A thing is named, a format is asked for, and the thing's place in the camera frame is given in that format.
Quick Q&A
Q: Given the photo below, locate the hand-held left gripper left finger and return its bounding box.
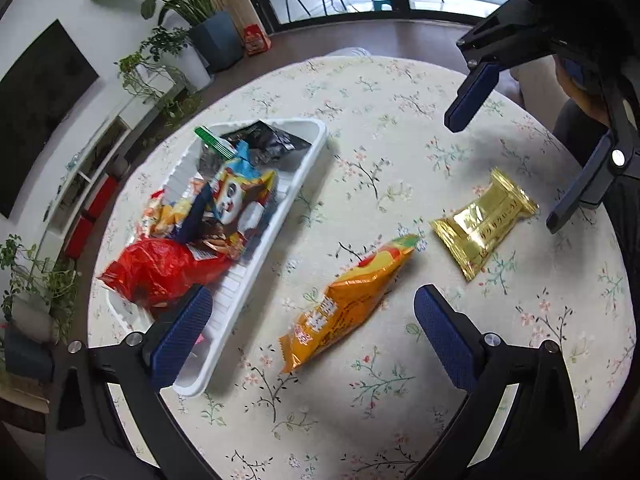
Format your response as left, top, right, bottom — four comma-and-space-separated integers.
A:
44, 283, 221, 480

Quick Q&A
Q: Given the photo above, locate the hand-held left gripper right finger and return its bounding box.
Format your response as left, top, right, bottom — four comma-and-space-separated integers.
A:
414, 283, 598, 480

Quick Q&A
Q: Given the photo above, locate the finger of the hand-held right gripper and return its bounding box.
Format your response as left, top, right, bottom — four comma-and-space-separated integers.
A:
545, 70, 640, 235
444, 0, 556, 132

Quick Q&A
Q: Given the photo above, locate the large red snack bag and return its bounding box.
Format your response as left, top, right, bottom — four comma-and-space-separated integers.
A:
97, 237, 236, 311

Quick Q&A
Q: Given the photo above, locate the white plastic tray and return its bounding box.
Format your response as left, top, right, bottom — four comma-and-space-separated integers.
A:
107, 119, 328, 397

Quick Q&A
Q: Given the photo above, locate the orange snack packet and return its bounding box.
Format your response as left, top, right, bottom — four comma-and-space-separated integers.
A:
277, 234, 420, 375

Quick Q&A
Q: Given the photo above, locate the gold snack packet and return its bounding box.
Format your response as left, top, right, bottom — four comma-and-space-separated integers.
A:
431, 167, 540, 282

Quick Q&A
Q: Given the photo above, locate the blue panda snack packet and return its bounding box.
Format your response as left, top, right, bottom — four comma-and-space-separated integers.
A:
210, 141, 278, 226

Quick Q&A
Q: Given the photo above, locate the clear green-edged seed packet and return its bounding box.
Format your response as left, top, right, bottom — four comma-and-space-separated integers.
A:
194, 125, 238, 176

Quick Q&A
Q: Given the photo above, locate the black snack packet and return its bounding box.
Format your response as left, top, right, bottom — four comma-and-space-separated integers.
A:
220, 121, 313, 166

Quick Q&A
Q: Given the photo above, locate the person's right hand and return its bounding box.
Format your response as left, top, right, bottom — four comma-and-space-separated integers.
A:
554, 54, 612, 123

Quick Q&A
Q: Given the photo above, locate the beige sofa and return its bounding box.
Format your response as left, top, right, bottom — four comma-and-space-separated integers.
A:
510, 57, 568, 121

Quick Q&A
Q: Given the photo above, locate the white round stool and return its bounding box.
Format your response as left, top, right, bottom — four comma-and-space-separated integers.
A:
324, 46, 373, 61

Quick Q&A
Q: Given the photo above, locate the red storage box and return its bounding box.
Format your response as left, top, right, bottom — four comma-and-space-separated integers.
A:
85, 176, 120, 218
64, 215, 96, 258

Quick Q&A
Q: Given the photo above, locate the slender tree in blue pot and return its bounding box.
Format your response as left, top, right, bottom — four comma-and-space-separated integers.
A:
0, 327, 56, 383

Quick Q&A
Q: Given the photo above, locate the trailing pothos plant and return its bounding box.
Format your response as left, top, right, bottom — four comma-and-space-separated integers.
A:
0, 234, 81, 341

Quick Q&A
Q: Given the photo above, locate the white television cabinet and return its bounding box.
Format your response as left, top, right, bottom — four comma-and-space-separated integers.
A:
35, 82, 181, 261

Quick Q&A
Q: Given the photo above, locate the red bag on floor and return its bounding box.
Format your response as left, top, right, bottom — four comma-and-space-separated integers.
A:
243, 24, 273, 57

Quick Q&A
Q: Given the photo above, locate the broad leaf plant blue pot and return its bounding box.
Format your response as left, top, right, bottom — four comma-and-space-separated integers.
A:
89, 0, 246, 73

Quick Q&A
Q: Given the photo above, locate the bushy plant in white pot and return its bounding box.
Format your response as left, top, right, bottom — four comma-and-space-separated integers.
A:
140, 25, 213, 93

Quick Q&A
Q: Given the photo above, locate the black flat television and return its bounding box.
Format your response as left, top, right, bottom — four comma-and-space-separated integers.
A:
0, 19, 100, 218

